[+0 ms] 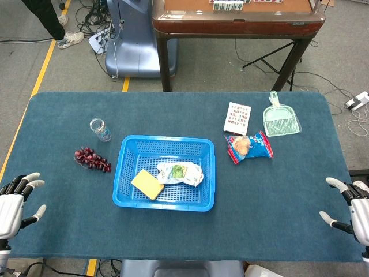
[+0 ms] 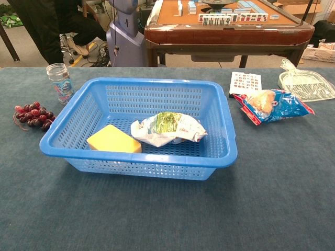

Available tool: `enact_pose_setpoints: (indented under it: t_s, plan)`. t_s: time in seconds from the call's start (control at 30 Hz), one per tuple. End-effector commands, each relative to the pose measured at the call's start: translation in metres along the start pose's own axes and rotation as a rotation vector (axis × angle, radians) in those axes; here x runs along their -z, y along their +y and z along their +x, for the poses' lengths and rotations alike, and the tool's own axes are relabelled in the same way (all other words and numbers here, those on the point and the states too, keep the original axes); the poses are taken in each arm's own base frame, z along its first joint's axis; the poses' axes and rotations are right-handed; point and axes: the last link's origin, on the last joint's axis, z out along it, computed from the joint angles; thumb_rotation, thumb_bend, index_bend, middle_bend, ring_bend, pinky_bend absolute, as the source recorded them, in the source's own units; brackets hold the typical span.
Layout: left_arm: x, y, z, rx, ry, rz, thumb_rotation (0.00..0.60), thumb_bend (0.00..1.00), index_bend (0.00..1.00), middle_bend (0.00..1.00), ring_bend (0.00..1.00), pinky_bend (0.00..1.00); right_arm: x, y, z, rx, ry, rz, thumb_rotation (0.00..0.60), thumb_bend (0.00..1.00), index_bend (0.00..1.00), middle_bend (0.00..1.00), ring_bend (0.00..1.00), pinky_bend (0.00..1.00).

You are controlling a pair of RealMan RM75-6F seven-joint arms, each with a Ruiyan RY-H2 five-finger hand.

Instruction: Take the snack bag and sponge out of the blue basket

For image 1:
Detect blue red cookie bag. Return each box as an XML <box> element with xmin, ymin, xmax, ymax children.
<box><xmin>224</xmin><ymin>130</ymin><xmax>274</xmax><ymax>165</ymax></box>

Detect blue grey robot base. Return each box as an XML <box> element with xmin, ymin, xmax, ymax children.
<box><xmin>104</xmin><ymin>0</ymin><xmax>178</xmax><ymax>78</ymax></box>

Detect white power strip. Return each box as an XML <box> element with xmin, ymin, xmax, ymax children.
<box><xmin>88</xmin><ymin>28</ymin><xmax>113</xmax><ymax>54</ymax></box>
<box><xmin>344</xmin><ymin>91</ymin><xmax>369</xmax><ymax>111</ymax></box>

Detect white printed card box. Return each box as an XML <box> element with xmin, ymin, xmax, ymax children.
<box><xmin>223</xmin><ymin>102</ymin><xmax>252</xmax><ymax>136</ymax></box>

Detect black cable bundle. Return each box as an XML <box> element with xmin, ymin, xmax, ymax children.
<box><xmin>76</xmin><ymin>0</ymin><xmax>116</xmax><ymax>38</ymax></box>

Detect yellow sponge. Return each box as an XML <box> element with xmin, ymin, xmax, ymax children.
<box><xmin>131</xmin><ymin>169</ymin><xmax>165</xmax><ymax>200</ymax></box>

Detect white snack packet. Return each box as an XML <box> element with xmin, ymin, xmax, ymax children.
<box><xmin>156</xmin><ymin>162</ymin><xmax>204</xmax><ymax>188</ymax></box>

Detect black floor cable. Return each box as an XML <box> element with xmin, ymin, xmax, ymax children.
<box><xmin>235</xmin><ymin>39</ymin><xmax>355</xmax><ymax>116</ymax></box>

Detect blue plastic basket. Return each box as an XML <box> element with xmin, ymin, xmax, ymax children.
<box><xmin>112</xmin><ymin>134</ymin><xmax>217</xmax><ymax>213</ymax></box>

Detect mahjong tile row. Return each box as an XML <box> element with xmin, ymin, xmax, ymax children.
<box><xmin>213</xmin><ymin>1</ymin><xmax>243</xmax><ymax>12</ymax></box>

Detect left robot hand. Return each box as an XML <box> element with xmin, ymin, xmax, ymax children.
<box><xmin>0</xmin><ymin>172</ymin><xmax>47</xmax><ymax>240</ymax></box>

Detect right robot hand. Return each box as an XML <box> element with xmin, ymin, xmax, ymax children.
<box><xmin>319</xmin><ymin>177</ymin><xmax>369</xmax><ymax>246</ymax></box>

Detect grey blue robot chassis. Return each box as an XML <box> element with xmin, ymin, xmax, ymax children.
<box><xmin>119</xmin><ymin>259</ymin><xmax>246</xmax><ymax>277</ymax></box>

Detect green dustpan brush set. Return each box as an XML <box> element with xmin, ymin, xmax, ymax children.
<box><xmin>262</xmin><ymin>90</ymin><xmax>303</xmax><ymax>137</ymax></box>

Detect blue table cloth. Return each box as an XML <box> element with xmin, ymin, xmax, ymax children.
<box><xmin>0</xmin><ymin>91</ymin><xmax>364</xmax><ymax>263</ymax></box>

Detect clear glass jar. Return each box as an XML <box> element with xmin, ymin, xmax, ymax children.
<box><xmin>89</xmin><ymin>118</ymin><xmax>112</xmax><ymax>143</ymax></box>

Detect red grape bunch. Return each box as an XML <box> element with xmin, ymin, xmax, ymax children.
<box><xmin>74</xmin><ymin>147</ymin><xmax>112</xmax><ymax>173</ymax></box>

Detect white floor cable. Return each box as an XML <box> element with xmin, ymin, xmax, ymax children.
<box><xmin>347</xmin><ymin>109</ymin><xmax>369</xmax><ymax>137</ymax></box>

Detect brown mahjong table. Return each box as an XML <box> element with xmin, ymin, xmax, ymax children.
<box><xmin>152</xmin><ymin>0</ymin><xmax>326</xmax><ymax>92</ymax></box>

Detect person in black trousers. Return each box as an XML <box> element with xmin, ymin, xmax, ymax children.
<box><xmin>21</xmin><ymin>0</ymin><xmax>66</xmax><ymax>41</ymax></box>

